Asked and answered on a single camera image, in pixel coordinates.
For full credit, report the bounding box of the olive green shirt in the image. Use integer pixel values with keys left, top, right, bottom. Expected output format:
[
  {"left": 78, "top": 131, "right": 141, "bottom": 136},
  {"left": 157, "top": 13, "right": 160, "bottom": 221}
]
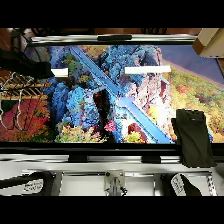
[{"left": 171, "top": 108, "right": 218, "bottom": 168}]

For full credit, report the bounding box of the cardboard box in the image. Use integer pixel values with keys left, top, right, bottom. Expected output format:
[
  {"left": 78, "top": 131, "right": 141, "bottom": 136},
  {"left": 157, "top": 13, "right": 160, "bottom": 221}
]
[{"left": 192, "top": 28, "right": 224, "bottom": 60}]

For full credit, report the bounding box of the silver frame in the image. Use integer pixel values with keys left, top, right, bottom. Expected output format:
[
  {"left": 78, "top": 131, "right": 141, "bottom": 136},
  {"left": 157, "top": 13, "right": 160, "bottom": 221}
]
[{"left": 0, "top": 33, "right": 224, "bottom": 197}]

